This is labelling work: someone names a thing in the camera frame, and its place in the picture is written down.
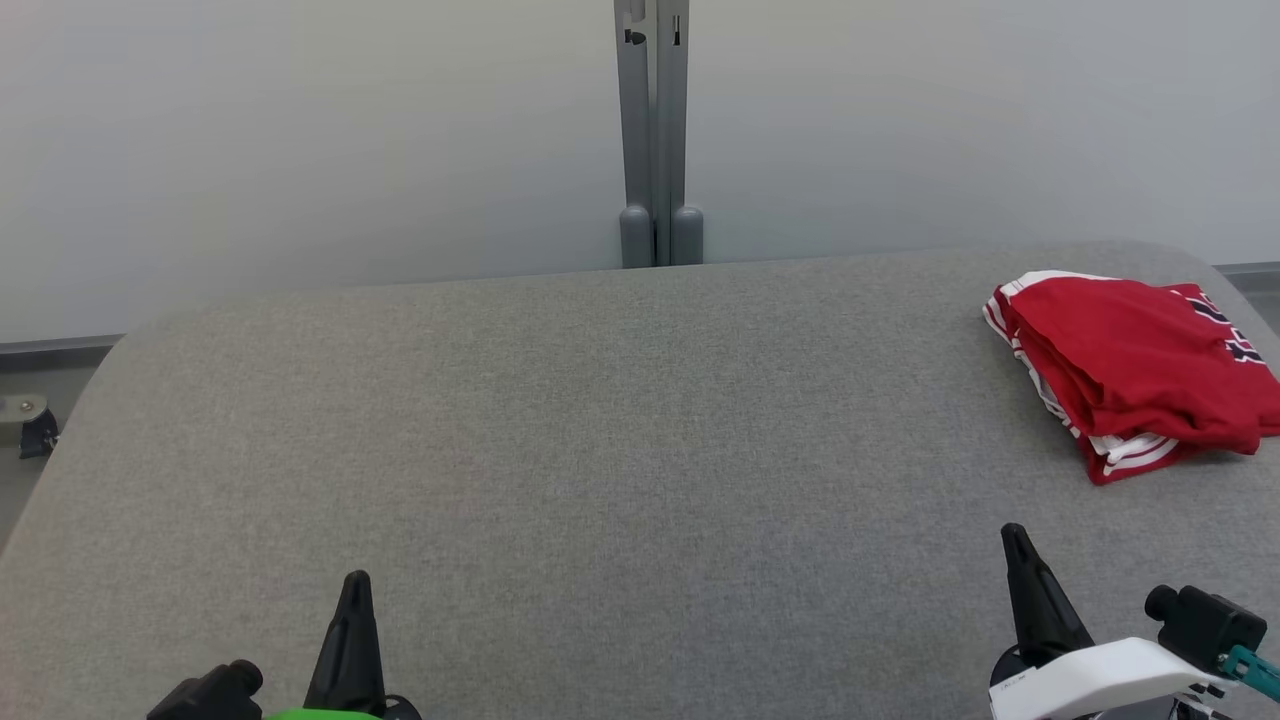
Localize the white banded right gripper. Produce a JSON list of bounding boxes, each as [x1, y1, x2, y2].
[[987, 522, 1238, 720]]

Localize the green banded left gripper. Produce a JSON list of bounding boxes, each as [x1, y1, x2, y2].
[[264, 571, 423, 720]]

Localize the red shorts with white stripes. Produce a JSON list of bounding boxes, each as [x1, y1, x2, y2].
[[998, 275, 1280, 458]]

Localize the metal foot with black caster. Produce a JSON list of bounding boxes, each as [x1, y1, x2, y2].
[[0, 394, 61, 462]]

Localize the teal camera cable connector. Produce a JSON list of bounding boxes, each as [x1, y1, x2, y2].
[[1218, 644, 1280, 703]]

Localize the grey metal partition post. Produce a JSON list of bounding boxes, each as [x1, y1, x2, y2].
[[612, 0, 707, 270]]

